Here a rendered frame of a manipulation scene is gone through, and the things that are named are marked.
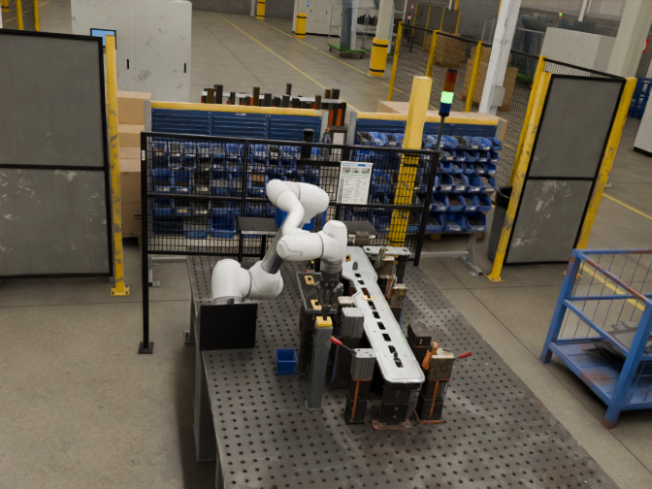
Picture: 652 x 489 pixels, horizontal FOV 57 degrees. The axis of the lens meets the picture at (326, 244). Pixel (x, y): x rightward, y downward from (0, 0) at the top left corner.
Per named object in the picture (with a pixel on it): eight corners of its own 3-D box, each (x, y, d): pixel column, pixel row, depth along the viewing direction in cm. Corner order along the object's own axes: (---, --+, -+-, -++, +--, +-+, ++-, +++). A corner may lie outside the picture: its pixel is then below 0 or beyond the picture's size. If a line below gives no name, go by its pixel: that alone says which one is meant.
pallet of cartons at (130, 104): (149, 197, 694) (148, 106, 652) (75, 195, 674) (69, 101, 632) (152, 166, 800) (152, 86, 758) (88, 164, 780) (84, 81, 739)
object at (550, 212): (491, 281, 587) (543, 71, 507) (484, 275, 599) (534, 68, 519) (580, 278, 617) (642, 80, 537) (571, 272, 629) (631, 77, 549)
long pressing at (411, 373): (433, 382, 256) (434, 379, 255) (382, 383, 251) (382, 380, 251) (362, 247, 379) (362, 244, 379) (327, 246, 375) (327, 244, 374)
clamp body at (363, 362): (368, 426, 269) (379, 359, 255) (343, 427, 267) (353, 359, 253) (363, 412, 278) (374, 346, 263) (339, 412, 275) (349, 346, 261)
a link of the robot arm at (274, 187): (279, 184, 277) (305, 189, 284) (264, 172, 291) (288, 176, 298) (271, 211, 281) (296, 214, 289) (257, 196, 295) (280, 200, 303)
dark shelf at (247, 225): (377, 239, 392) (378, 234, 391) (238, 234, 374) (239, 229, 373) (370, 225, 412) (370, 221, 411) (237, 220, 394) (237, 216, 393)
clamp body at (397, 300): (401, 344, 334) (411, 289, 321) (379, 344, 332) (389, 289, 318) (397, 336, 343) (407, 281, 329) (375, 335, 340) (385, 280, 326)
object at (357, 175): (367, 206, 405) (374, 161, 393) (335, 204, 401) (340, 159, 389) (367, 205, 407) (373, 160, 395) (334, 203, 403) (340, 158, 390)
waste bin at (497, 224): (538, 267, 631) (557, 202, 602) (497, 269, 616) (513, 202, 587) (512, 247, 675) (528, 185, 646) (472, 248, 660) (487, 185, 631)
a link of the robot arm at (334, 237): (337, 249, 254) (309, 253, 248) (341, 215, 248) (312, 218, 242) (349, 261, 246) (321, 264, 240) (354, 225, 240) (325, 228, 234)
